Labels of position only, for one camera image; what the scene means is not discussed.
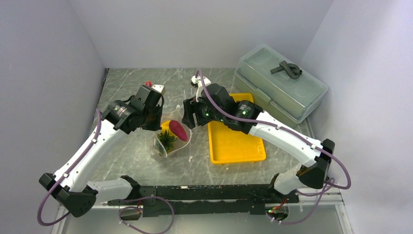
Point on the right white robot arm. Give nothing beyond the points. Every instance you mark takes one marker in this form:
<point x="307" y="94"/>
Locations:
<point x="313" y="156"/>

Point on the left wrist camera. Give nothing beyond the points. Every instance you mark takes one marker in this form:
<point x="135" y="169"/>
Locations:
<point x="149" y="98"/>

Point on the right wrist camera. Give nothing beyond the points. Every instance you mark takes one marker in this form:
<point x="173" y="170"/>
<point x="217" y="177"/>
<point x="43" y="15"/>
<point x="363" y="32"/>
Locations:
<point x="196" y="83"/>

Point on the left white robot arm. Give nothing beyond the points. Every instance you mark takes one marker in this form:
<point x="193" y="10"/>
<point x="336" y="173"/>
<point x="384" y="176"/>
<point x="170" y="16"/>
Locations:
<point x="71" y="185"/>

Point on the purple toy sweet potato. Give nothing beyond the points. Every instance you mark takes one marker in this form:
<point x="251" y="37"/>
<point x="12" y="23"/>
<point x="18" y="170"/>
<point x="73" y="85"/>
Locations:
<point x="177" y="129"/>

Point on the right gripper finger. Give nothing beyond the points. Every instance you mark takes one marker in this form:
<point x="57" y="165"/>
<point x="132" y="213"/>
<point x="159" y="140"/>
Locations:
<point x="189" y="121"/>
<point x="189" y="107"/>

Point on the orange toy pineapple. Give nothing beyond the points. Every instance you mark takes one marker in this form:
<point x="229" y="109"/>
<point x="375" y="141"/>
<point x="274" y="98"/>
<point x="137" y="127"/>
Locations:
<point x="167" y="140"/>

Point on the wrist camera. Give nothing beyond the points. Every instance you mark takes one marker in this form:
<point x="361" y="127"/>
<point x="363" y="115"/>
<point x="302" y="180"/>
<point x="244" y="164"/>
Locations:
<point x="196" y="83"/>
<point x="149" y="98"/>

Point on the green translucent storage box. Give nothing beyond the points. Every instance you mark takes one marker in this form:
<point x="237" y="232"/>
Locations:
<point x="278" y="85"/>

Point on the clear zip top bag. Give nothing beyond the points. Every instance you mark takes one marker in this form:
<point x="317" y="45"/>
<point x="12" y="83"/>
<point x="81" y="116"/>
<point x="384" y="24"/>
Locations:
<point x="156" y="148"/>

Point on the yellow toy lemon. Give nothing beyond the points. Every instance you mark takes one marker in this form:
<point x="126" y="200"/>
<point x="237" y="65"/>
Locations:
<point x="165" y="127"/>

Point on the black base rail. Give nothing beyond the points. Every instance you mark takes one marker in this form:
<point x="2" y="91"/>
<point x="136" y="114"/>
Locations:
<point x="254" y="199"/>

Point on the yellow plastic tray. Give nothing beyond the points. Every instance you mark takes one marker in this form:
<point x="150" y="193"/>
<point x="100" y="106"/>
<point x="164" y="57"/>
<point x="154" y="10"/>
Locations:
<point x="227" y="146"/>

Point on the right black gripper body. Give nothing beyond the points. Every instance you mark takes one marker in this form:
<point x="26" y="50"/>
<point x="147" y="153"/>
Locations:
<point x="204" y="115"/>

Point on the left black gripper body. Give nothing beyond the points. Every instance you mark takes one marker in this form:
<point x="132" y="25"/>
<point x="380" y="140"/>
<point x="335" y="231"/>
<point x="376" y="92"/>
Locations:
<point x="152" y="120"/>

